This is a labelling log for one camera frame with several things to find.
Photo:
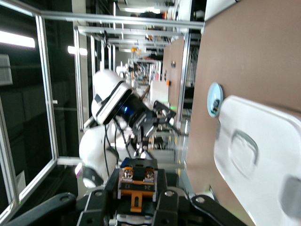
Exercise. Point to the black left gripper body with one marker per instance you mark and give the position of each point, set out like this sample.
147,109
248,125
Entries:
141,120

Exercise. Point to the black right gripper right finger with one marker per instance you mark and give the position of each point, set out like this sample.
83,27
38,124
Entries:
174,209

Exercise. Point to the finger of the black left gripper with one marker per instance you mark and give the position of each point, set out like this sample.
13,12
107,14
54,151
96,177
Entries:
165,114
141,147

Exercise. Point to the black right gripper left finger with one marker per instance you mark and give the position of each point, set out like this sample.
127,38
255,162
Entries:
94,207

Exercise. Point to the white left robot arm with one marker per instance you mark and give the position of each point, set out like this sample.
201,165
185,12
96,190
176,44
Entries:
105,82

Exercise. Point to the light blue round plate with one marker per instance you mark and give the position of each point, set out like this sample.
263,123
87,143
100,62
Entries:
212,94

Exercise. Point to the aluminium cage frame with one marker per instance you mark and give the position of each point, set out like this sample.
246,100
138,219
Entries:
45,70

